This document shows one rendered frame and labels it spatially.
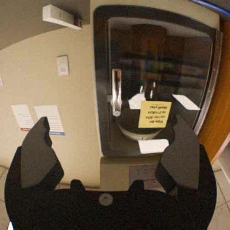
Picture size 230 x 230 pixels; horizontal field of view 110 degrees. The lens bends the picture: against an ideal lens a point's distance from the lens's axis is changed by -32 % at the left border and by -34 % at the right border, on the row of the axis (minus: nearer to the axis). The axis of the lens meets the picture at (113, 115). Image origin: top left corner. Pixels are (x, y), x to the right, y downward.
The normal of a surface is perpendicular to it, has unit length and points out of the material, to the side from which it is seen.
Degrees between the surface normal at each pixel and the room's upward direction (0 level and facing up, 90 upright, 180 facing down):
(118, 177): 135
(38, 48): 90
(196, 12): 90
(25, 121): 90
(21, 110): 90
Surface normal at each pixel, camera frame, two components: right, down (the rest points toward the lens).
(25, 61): -0.01, 0.52
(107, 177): -0.01, -0.23
